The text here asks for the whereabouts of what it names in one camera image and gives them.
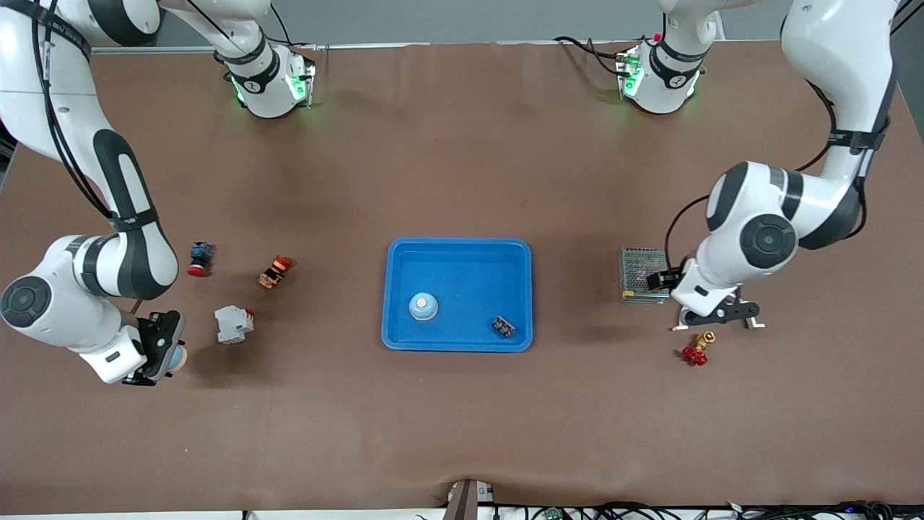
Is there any metal mesh power supply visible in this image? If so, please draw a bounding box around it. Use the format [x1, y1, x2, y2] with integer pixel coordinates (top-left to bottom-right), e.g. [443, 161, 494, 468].
[619, 246, 674, 305]

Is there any white circuit breaker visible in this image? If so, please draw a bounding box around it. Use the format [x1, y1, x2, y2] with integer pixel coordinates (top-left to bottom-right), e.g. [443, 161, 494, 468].
[214, 304, 257, 345]

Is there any white semicircular pipe clamp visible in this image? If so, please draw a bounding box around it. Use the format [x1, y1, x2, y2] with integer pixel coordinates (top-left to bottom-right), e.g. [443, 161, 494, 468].
[671, 307, 767, 332]

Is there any brass valve red handwheel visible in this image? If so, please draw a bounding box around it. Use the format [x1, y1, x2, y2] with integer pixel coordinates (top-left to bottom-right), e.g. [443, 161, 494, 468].
[681, 331, 718, 368]

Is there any red emergency stop button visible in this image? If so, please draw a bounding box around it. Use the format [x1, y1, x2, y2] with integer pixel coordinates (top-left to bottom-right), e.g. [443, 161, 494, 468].
[186, 241, 215, 278]

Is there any blue plastic tray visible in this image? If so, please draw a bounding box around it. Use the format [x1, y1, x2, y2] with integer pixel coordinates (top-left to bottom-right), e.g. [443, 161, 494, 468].
[380, 238, 534, 353]

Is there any brown table cover mat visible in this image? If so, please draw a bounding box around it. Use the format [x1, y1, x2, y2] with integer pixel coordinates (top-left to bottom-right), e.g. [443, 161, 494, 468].
[0, 40, 924, 515]

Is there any orange red selector switch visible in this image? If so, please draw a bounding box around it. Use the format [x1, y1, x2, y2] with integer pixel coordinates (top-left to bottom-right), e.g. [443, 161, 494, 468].
[258, 254, 294, 290]

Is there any black base cable bundle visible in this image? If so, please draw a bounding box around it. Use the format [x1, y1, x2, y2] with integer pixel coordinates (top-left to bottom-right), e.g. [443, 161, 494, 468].
[553, 32, 640, 82]

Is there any aluminium table edge rail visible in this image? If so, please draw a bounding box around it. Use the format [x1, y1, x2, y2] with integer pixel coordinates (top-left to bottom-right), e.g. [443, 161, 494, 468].
[87, 40, 795, 55]

